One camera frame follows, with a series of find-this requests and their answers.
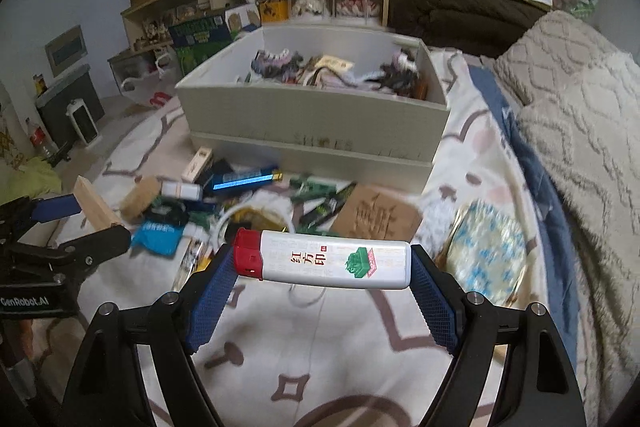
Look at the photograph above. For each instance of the yellow box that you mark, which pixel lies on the yellow box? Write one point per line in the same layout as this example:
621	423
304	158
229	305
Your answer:
273	11

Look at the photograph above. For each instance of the brown blanket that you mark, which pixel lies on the brown blanket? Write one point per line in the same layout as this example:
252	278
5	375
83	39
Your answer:
450	22

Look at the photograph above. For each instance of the black case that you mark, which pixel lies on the black case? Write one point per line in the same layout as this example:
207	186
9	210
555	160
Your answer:
220	172

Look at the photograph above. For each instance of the carved wooden block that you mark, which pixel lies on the carved wooden block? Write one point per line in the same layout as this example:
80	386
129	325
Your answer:
375	217

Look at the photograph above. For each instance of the white plastic bag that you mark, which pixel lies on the white plastic bag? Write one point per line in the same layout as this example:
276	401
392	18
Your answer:
150	94

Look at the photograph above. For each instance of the beige fluffy pillow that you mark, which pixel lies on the beige fluffy pillow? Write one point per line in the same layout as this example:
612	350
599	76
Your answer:
575	107

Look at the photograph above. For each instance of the yellow green cloth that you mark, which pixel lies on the yellow green cloth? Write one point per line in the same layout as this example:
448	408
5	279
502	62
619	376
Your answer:
30	177

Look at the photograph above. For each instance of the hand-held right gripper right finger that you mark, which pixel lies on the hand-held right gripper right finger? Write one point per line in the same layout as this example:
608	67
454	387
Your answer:
435	302

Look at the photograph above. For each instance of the row of small figurines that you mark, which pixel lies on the row of small figurines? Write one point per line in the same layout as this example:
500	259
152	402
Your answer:
155	28

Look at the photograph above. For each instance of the green printed box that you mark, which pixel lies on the green printed box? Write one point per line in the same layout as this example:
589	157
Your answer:
200	42

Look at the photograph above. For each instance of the floral brocade pouch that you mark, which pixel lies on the floral brocade pouch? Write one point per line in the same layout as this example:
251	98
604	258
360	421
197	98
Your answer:
485	252

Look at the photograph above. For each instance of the white floor appliance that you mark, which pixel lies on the white floor appliance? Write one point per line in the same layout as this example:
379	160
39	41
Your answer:
82	122

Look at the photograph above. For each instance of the framed wall picture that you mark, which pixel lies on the framed wall picture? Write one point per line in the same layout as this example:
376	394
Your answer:
65	49

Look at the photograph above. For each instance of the red label bottle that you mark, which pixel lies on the red label bottle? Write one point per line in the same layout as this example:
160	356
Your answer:
39	139

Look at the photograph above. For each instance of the white plastic hoop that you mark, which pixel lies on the white plastic hoop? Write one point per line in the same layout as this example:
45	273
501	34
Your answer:
222	224

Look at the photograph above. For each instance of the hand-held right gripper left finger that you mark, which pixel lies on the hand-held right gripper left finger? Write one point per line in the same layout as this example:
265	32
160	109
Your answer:
215	297

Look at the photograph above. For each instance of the blue packet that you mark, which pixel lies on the blue packet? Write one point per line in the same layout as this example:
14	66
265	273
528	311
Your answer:
157	237

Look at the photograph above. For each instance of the round cork coaster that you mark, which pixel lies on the round cork coaster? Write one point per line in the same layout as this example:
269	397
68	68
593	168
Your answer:
140	202

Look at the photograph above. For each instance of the white shoe box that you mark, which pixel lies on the white shoe box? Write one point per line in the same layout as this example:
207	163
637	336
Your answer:
310	122

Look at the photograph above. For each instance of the crochet piece with white yarn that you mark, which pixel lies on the crochet piece with white yarn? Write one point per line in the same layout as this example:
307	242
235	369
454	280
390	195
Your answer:
272	59

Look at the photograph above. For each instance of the white picture box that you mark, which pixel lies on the white picture box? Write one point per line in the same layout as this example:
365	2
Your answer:
242	18

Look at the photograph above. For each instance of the white crochet cloth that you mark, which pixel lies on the white crochet cloth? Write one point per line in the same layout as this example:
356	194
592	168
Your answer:
440	217

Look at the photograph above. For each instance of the green card packet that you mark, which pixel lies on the green card packet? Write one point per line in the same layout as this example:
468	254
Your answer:
327	204

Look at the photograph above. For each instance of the pale wooden bar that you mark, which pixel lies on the pale wooden bar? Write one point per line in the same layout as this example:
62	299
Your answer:
95	204

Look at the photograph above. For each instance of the small wooden box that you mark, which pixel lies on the small wooden box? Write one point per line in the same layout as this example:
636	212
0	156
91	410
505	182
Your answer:
197	164

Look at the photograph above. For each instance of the white tube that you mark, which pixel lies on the white tube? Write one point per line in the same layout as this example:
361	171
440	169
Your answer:
310	262

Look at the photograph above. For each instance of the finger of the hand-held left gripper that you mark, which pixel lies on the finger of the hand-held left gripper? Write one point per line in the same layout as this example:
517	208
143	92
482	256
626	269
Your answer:
57	207
100	244

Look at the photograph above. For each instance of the small white case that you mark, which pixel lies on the small white case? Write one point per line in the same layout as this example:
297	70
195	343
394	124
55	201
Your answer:
182	191

